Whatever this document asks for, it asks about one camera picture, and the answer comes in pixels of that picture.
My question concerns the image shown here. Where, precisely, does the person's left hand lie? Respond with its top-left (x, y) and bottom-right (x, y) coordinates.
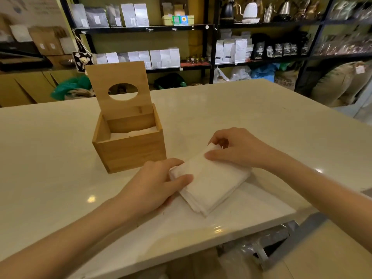
top-left (115, 158), bottom-right (194, 223)

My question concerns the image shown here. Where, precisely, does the small white paper bag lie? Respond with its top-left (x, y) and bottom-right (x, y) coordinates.
top-left (59, 37), bottom-right (77, 54)

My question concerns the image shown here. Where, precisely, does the row of white pouches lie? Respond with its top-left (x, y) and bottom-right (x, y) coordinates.
top-left (94, 46), bottom-right (181, 69)

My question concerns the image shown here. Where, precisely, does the clear plastic bag with handles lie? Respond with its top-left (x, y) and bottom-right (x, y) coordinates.
top-left (214, 67), bottom-right (232, 84)

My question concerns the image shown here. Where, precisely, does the white gooseneck kettle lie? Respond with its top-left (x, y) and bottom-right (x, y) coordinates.
top-left (236, 1), bottom-right (261, 24)

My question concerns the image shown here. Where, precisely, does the steel kettle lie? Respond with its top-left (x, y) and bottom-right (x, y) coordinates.
top-left (274, 0), bottom-right (293, 21)

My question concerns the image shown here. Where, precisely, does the black gooseneck kettle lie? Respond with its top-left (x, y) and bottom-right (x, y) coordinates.
top-left (220, 0), bottom-right (236, 20)

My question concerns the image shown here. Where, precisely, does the brass coffee pot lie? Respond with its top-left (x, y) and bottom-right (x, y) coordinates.
top-left (295, 0), bottom-right (322, 21)

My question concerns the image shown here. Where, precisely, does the wooden box with holed lid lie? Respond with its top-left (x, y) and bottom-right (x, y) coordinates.
top-left (85, 60), bottom-right (167, 174)

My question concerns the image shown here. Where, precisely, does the blue plastic bag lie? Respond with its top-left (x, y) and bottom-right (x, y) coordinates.
top-left (250, 63), bottom-right (279, 83)

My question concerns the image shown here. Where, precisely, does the wide black metal shelf rack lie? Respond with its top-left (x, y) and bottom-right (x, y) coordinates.
top-left (209, 0), bottom-right (372, 96)

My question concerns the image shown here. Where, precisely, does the person's left forearm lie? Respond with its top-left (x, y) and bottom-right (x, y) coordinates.
top-left (0, 196), bottom-right (140, 279)

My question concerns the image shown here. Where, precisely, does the dark grey foil pouch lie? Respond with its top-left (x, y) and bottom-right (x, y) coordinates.
top-left (105, 4), bottom-right (122, 28)

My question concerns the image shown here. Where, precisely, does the person's right hand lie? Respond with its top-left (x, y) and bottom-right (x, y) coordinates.
top-left (204, 127), bottom-right (277, 172)

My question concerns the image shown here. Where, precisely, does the black white teddy bear bag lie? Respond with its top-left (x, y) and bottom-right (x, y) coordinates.
top-left (71, 30), bottom-right (95, 74)

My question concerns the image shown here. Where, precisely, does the printed burlap sack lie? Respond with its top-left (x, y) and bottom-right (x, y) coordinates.
top-left (274, 68), bottom-right (300, 92)

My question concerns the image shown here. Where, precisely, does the person's right forearm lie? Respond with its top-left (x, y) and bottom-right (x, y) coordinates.
top-left (269, 149), bottom-right (372, 255)

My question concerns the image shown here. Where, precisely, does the row of glass cups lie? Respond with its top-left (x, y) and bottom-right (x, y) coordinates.
top-left (331, 0), bottom-right (372, 21)

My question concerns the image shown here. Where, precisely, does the row of clear glassware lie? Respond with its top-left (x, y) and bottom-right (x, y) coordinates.
top-left (315, 33), bottom-right (372, 57)

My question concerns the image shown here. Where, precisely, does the wall poster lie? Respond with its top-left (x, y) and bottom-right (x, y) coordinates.
top-left (0, 0), bottom-right (69, 28)

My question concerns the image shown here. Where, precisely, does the brown paper bag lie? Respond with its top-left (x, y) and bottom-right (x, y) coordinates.
top-left (28, 26), bottom-right (56, 55)
top-left (48, 26), bottom-right (65, 55)

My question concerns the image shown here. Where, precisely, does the wooden counter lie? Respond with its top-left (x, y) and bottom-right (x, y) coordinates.
top-left (0, 69), bottom-right (79, 108)

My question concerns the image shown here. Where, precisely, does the flat white paper bag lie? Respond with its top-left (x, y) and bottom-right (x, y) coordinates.
top-left (9, 24), bottom-right (33, 43)

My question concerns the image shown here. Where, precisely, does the group of white coffee bags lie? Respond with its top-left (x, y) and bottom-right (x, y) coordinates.
top-left (215, 31), bottom-right (255, 64)

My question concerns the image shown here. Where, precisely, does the wide dark grey pouch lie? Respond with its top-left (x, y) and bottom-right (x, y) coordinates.
top-left (84, 7), bottom-right (110, 29)

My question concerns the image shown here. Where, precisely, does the dark green plastic bag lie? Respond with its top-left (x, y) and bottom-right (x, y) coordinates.
top-left (153, 73), bottom-right (187, 90)

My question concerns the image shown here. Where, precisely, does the silver foil pouch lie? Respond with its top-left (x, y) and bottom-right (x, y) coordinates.
top-left (71, 4), bottom-right (90, 29)

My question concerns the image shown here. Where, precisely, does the row of black coffee bags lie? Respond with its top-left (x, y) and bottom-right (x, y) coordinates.
top-left (251, 31), bottom-right (310, 60)

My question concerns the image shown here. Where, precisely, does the crumpled silver foil bag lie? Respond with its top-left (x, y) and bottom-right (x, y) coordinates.
top-left (216, 225), bottom-right (291, 279)

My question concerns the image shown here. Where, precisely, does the teal plastic bag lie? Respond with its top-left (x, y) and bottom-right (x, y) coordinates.
top-left (51, 75), bottom-right (93, 101)

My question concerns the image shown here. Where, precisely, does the white foil pouch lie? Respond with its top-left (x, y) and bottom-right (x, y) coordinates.
top-left (133, 3), bottom-right (150, 28)
top-left (121, 3), bottom-right (138, 28)

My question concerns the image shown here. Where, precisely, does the grey metal table leg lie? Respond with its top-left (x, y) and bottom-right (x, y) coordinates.
top-left (257, 212), bottom-right (331, 270)

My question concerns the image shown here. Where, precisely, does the large burlap sack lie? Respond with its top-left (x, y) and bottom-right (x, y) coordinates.
top-left (309, 60), bottom-right (372, 108)

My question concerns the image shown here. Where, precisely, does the white metal post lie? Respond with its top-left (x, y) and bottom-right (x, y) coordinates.
top-left (353, 75), bottom-right (372, 127)

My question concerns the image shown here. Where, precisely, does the black heat sealer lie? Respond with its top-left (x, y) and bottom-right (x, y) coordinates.
top-left (0, 42), bottom-right (53, 72)

